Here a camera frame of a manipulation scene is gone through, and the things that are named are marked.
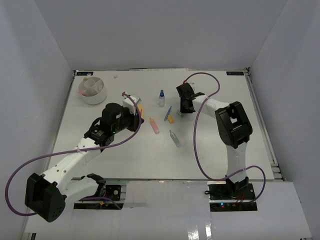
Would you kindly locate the white round divided container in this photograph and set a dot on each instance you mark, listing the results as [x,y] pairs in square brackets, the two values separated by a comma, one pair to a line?
[95,88]

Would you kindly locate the yellow highlighter cap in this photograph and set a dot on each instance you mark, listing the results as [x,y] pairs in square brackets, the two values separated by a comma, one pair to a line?
[170,119]

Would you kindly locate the right table label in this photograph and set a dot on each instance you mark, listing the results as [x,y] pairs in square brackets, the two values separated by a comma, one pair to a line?
[235,73]

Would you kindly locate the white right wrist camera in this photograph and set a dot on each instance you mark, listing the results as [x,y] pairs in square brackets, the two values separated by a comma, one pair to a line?
[193,86]

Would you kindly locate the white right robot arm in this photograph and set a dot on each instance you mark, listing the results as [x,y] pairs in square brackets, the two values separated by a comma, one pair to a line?
[234,129]

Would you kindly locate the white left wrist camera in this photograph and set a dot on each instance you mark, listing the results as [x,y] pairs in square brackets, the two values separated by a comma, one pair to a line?
[131,103]

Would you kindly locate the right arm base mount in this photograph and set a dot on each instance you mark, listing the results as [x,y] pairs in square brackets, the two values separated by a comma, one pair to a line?
[222,199]

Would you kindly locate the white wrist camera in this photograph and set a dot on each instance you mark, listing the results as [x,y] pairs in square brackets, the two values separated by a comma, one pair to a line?
[131,103]
[193,86]

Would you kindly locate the orange pink highlighter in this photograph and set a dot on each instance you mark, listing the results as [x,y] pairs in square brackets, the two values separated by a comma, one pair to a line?
[154,126]

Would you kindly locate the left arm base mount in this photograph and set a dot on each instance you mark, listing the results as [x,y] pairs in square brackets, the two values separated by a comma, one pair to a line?
[107,196]

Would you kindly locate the pink slim marker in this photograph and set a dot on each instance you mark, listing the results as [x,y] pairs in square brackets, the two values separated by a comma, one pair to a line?
[83,94]

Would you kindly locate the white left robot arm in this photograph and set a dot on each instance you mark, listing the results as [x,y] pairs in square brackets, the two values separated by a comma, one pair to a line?
[49,193]

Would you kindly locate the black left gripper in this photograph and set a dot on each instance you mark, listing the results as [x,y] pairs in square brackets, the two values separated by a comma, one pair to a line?
[135,119]

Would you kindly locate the clear blue spray bottle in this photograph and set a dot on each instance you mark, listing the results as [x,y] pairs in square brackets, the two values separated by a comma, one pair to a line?
[161,101]

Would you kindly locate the yellow highlighter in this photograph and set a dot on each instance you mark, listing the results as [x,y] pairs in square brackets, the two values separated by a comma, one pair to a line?
[141,109]

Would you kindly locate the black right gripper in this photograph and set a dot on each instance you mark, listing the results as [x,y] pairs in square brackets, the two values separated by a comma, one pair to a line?
[184,110]

